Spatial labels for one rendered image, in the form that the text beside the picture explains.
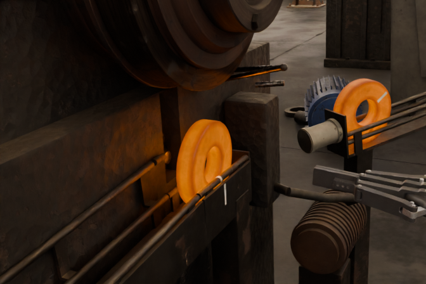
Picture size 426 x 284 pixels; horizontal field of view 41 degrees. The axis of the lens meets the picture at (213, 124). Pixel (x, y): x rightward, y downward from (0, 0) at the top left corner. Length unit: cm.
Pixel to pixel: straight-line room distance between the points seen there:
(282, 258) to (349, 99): 94
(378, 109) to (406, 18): 226
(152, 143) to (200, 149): 9
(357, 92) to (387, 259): 95
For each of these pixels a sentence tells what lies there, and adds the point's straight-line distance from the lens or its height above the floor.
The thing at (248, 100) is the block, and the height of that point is 80.
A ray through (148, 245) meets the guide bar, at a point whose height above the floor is 70.
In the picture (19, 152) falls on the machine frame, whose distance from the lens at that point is 76.
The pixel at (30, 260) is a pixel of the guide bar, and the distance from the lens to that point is 78.
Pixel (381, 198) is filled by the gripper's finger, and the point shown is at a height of 74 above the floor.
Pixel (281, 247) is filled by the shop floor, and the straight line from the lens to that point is 223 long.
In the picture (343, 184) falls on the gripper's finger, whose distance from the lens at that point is 92.
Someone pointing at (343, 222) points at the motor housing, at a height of 52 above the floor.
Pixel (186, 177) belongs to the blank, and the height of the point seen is 74.
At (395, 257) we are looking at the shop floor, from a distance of 221.
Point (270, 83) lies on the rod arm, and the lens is 101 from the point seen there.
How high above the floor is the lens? 111
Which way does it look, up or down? 18 degrees down
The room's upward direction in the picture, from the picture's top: 3 degrees counter-clockwise
